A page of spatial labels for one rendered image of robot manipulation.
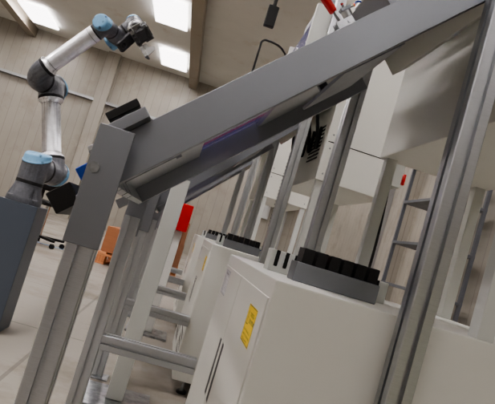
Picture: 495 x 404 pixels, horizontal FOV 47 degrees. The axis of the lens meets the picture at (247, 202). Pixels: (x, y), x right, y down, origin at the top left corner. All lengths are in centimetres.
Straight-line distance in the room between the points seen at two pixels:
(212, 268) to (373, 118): 93
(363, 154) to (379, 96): 26
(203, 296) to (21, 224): 83
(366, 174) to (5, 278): 157
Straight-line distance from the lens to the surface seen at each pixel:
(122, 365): 209
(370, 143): 245
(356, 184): 241
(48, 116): 279
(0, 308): 260
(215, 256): 230
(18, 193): 258
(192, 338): 234
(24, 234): 255
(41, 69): 272
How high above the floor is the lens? 66
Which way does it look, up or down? 4 degrees up
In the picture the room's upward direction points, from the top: 17 degrees clockwise
